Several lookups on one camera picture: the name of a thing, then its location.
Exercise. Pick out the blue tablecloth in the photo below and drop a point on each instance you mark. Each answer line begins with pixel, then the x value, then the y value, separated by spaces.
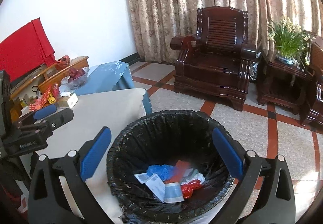
pixel 106 77

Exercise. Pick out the red cloth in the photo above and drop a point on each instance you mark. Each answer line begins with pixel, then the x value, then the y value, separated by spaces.
pixel 22 49

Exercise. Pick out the dark wooden side table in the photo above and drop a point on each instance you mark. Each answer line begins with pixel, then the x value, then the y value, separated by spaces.
pixel 277 82

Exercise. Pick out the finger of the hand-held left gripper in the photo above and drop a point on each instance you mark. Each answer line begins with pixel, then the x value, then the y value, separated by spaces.
pixel 45 111
pixel 60 119

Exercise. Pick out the red plastic bag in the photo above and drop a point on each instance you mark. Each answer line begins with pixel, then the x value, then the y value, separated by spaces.
pixel 63 62

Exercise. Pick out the person's left forearm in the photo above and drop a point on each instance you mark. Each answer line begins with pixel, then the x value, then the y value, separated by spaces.
pixel 12 178

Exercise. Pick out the wooden television cabinet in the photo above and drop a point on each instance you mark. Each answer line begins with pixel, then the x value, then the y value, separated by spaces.
pixel 55 77

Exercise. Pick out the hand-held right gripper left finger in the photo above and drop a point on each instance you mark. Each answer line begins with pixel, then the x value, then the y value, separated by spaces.
pixel 97 153

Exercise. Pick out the white tissue box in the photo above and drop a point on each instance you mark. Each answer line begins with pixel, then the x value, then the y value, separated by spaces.
pixel 69 100

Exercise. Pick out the glass fruit bowl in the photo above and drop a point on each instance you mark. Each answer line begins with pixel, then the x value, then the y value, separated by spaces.
pixel 75 82

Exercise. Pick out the potted narcissus plant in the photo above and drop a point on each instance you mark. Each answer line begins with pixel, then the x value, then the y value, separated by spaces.
pixel 287 39

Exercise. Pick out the blue plastic wrapper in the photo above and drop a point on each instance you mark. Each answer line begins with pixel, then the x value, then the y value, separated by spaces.
pixel 159 170

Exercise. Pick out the red wrapper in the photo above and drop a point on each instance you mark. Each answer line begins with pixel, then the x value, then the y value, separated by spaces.
pixel 180 168

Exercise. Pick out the small white plastic bag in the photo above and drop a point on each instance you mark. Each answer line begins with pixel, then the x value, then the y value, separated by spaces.
pixel 198 178

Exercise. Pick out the dark wooden armchair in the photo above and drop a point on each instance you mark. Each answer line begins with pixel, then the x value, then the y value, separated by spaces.
pixel 315 87
pixel 214 70

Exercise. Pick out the trash bin with black liner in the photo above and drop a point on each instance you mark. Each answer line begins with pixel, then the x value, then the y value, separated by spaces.
pixel 141 138

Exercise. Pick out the black television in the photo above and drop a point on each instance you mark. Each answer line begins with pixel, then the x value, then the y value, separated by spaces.
pixel 27 75

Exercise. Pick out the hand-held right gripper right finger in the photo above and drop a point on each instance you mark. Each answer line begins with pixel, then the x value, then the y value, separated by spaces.
pixel 227 153

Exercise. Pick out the orange foam fruit net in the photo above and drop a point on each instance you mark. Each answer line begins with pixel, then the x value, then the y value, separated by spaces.
pixel 190 190

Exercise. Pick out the blue white porcelain vase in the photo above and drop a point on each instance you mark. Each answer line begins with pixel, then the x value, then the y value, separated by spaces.
pixel 254 72

